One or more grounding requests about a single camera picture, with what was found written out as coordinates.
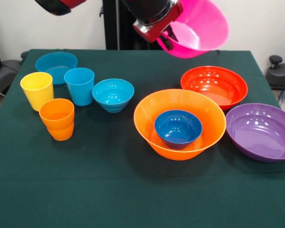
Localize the large pink bowl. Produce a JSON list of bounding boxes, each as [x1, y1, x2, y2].
[[156, 0, 229, 59]]

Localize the light blue ribbed bowl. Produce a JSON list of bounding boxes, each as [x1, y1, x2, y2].
[[92, 78, 135, 114]]

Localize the small dark blue bowl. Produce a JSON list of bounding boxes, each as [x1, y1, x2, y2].
[[154, 109, 203, 150]]

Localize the yellow cup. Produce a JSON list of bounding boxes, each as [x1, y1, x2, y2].
[[20, 72, 55, 112]]

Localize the light blue shallow bowl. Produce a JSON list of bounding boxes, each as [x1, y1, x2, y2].
[[35, 51, 78, 86]]

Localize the red bowl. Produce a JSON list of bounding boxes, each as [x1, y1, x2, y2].
[[180, 66, 248, 112]]

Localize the light blue cup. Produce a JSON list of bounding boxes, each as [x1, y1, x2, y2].
[[64, 67, 95, 107]]

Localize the orange cup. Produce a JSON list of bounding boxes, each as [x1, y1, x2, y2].
[[38, 98, 75, 142]]

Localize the purple bowl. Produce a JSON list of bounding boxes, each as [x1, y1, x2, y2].
[[225, 103, 285, 163]]

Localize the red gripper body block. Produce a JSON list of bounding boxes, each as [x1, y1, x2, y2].
[[133, 1, 184, 44]]

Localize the large orange bowl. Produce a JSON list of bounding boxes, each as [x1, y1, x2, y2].
[[133, 88, 227, 162]]

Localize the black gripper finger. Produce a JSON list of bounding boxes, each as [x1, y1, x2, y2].
[[159, 33, 174, 51], [165, 25, 179, 42]]

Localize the black office chair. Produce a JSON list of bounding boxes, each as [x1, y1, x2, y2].
[[0, 30, 29, 98]]

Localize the dark green tablecloth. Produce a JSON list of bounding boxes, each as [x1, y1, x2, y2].
[[0, 48, 285, 228]]

